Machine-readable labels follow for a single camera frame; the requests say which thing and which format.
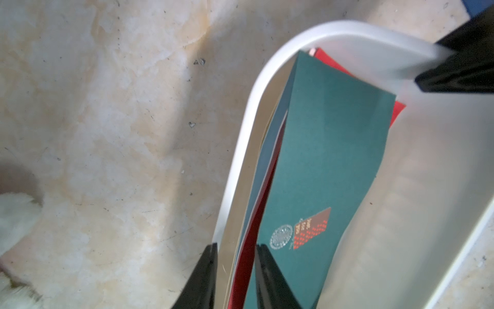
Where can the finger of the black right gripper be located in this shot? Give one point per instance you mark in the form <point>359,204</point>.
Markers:
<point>470,68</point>

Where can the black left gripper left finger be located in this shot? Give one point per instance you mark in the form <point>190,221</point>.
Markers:
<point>199,291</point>

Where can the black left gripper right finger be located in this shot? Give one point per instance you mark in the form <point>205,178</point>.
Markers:
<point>272,290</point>

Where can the white plastic storage box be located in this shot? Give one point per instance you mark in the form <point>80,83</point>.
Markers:
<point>433,194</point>

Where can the dark green envelope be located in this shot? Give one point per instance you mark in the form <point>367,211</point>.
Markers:
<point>324,154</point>

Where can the light blue envelope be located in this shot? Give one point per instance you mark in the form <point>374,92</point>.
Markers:
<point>268,121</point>

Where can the navy blue envelope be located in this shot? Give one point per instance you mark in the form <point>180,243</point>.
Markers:
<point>476,7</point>

